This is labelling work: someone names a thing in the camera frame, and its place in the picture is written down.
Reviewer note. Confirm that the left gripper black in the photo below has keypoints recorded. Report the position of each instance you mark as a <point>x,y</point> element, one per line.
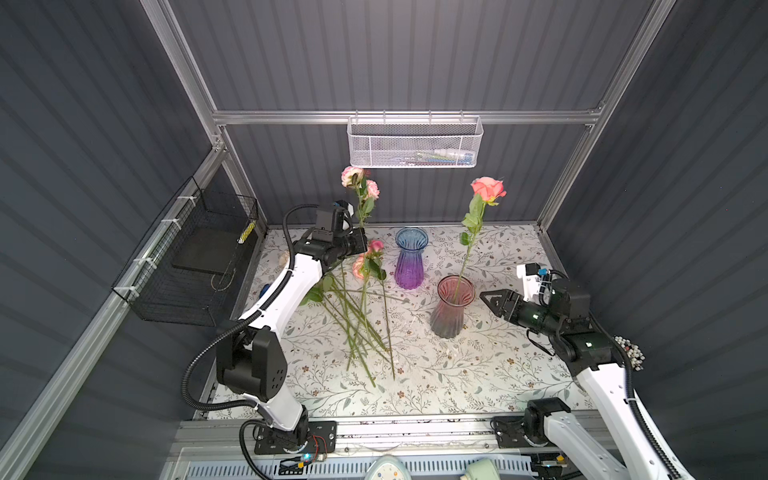
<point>358,238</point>

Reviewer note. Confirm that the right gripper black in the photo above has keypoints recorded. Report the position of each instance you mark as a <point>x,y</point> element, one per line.
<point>502,305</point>

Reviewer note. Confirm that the pink grey glass vase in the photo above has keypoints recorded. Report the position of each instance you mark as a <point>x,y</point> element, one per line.
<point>447,318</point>

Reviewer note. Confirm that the salmon pink rose stem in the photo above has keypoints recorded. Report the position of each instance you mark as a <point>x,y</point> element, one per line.
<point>487,192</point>

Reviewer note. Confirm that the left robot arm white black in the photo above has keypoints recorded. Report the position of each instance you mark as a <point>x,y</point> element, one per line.
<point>253,364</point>

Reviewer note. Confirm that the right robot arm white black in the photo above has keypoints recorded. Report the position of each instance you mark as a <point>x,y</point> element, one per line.
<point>603,369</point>

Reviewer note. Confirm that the bunch of artificial flowers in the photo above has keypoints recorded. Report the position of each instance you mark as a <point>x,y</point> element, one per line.
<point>344,293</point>

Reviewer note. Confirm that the blue purple glass vase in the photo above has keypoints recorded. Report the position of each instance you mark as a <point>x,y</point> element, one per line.
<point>411,241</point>

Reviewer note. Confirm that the floral patterned table mat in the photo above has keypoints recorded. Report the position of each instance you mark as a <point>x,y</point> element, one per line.
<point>490,366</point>

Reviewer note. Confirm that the blue artificial flower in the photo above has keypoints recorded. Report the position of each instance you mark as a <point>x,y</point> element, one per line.
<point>264,290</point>

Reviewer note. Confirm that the yellow green marker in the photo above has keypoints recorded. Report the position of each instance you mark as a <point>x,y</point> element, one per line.
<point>246,232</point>

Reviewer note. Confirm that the markers in white basket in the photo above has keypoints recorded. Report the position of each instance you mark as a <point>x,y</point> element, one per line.
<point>439,157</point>

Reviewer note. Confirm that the bundle of white-tipped sticks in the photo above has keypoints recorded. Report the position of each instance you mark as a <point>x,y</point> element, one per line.
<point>632,351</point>

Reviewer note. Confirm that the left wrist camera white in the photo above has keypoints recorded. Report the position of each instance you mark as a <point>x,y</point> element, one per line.
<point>334,220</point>

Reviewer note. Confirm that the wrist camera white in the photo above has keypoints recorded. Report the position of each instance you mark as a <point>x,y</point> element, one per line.
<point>535,280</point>
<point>334,220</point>

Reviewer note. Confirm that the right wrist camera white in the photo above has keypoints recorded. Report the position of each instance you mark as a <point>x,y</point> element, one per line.
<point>535,280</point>

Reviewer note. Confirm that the white wire mesh basket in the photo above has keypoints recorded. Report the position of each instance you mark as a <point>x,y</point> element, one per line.
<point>373,139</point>

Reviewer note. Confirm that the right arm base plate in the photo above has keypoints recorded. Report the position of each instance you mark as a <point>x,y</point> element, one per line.
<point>515,431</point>

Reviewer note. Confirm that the black wire basket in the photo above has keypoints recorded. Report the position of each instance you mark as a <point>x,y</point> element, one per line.
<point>193,268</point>

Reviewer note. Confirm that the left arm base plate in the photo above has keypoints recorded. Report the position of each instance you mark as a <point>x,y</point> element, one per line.
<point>313,437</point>

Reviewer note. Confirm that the white vented rail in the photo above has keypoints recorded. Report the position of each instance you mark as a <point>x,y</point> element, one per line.
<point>508,466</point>

